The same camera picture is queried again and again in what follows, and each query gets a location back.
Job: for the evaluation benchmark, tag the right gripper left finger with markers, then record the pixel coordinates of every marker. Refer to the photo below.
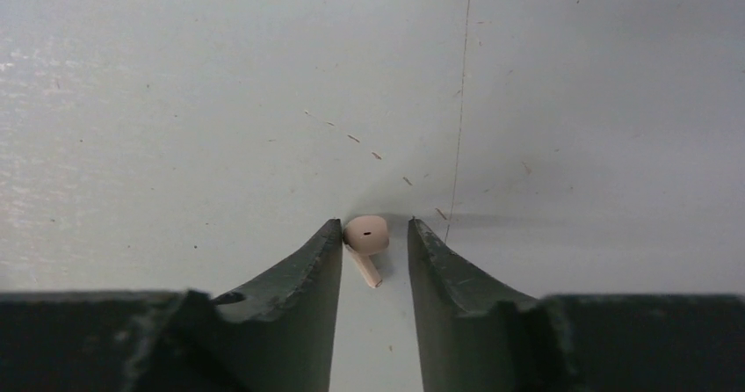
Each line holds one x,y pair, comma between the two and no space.
273,333

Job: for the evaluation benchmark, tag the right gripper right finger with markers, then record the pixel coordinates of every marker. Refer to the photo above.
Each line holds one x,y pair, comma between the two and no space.
475,333

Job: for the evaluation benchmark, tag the white earbud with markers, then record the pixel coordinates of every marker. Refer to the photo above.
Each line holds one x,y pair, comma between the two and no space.
366,236

